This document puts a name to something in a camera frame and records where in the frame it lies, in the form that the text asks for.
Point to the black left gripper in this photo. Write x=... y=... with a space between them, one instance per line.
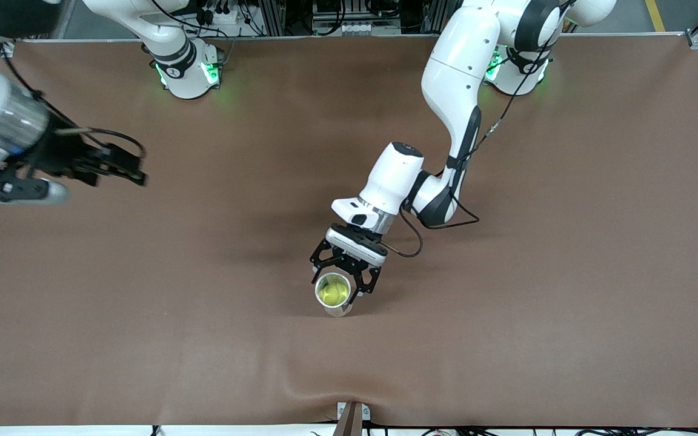
x=354 y=249

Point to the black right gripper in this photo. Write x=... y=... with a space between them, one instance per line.
x=63 y=152

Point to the yellow-green tennis ball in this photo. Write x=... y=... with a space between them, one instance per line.
x=332 y=290

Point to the white blue tennis ball can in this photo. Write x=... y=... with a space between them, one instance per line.
x=338 y=311

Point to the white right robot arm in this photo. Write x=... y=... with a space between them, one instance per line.
x=179 y=79

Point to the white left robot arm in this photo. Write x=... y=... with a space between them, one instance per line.
x=458 y=72

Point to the white power strip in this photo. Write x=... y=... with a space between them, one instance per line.
x=228 y=18

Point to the aluminium camera mount post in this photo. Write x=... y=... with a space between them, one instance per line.
x=352 y=419

